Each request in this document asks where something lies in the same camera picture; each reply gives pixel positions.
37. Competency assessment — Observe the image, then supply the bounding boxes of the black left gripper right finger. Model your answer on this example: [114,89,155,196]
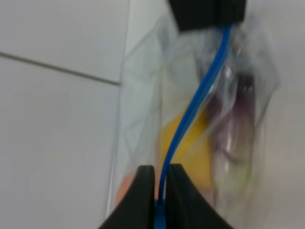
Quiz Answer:
[165,164,232,229]

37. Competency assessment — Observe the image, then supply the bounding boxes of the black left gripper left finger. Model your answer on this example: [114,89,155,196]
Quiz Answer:
[100,165,155,229]

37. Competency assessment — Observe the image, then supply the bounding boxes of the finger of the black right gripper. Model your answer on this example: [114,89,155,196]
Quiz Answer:
[168,0,246,31]

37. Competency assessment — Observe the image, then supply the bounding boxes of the clear blue-zip plastic bag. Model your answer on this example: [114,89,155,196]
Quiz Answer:
[106,14,279,229]

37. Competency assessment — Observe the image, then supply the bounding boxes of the orange fruit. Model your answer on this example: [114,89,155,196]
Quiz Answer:
[115,171,136,206]

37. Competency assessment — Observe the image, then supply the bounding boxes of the yellow lemon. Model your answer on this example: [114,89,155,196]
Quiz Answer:
[156,111,214,189]

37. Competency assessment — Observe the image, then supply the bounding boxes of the dark purple fruit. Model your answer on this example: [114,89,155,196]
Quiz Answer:
[210,72,255,207]

